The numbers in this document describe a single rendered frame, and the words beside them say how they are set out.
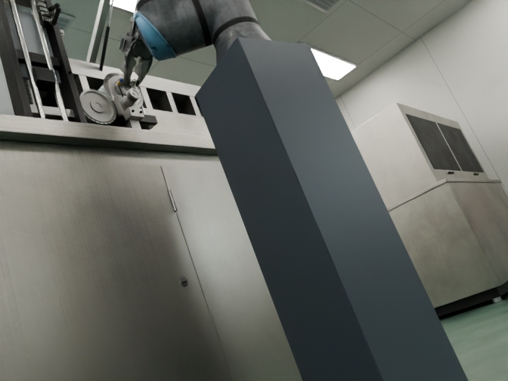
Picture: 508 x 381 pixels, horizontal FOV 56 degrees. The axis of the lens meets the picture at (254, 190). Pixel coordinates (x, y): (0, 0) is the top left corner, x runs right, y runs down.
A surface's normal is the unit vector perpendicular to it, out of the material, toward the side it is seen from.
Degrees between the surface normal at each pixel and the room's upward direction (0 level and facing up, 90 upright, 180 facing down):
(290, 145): 90
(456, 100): 90
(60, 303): 90
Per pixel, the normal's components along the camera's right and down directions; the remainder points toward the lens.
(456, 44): -0.64, 0.01
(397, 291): 0.51, -0.43
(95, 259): 0.68, -0.45
